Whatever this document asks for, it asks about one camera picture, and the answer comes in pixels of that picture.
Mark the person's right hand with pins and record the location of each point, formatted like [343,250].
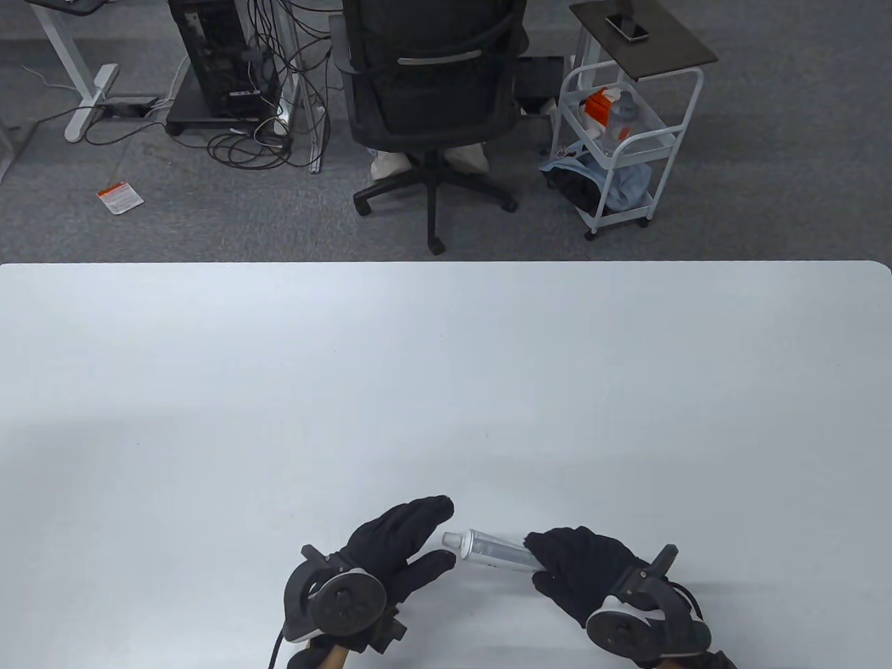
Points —
[578,564]

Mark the person's left hand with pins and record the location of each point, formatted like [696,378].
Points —
[390,540]

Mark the white tube cap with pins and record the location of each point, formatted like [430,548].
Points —
[451,539]

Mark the silver toothpaste tube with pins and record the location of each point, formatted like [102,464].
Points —
[491,549]

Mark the person's left forearm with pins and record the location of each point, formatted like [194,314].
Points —
[338,658]

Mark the grey left wrist tracker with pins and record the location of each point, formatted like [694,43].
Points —
[345,603]

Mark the white rolling cart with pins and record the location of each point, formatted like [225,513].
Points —
[624,218]

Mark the black bag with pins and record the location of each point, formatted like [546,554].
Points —
[578,188]

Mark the light blue cloth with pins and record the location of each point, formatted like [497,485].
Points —
[631,185]

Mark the silver metal desk leg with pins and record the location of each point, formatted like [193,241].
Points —
[315,150]

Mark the orange and white paper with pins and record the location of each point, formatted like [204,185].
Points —
[120,198]

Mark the white power strip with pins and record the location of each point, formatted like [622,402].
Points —
[282,115]

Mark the clear plastic bottle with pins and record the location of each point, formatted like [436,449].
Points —
[624,125]

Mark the orange box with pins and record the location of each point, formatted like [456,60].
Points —
[598,108]

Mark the black office chair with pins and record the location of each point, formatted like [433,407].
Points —
[432,83]

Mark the black computer platform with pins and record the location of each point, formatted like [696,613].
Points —
[188,108]

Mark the black box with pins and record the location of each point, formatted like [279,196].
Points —
[536,80]

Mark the black floor power strip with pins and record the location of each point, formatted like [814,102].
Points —
[129,108]

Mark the black computer tower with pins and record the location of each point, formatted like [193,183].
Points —
[216,63]

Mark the dark brown board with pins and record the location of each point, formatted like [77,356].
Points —
[662,42]

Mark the black phone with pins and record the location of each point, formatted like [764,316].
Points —
[627,28]

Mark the white desk leg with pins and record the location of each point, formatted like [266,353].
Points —
[83,90]

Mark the dark desktop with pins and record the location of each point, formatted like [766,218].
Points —
[73,5]

